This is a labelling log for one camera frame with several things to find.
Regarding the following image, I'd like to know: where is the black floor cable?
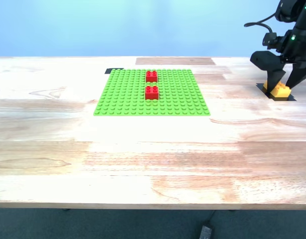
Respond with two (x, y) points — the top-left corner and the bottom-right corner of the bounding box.
(204, 209), (217, 227)

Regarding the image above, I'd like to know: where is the grey power adapter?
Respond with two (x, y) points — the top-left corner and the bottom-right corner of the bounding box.
(199, 225), (213, 239)

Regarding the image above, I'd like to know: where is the red square brick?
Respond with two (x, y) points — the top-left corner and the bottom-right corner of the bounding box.
(146, 70), (158, 83)
(145, 86), (159, 101)

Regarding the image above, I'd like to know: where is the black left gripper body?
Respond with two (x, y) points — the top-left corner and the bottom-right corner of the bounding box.
(250, 50), (306, 72)

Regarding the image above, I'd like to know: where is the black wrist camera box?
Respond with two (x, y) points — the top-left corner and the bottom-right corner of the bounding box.
(262, 32), (285, 50)

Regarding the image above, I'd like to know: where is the black tape strip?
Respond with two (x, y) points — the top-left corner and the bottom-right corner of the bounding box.
(104, 68), (125, 75)

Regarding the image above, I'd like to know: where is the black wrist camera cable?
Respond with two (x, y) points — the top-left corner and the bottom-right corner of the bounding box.
(244, 12), (281, 34)

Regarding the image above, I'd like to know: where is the yellow rectangular brick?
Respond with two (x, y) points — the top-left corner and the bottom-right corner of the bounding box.
(263, 80), (292, 98)

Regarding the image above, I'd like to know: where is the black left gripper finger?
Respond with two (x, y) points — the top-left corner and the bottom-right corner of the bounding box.
(266, 69), (287, 94)
(285, 63), (306, 89)

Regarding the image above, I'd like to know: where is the green studded baseplate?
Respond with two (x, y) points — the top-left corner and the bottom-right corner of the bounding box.
(93, 69), (211, 117)

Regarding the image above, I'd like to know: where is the black tape rectangle outline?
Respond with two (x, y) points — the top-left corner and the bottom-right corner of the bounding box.
(256, 83), (297, 102)

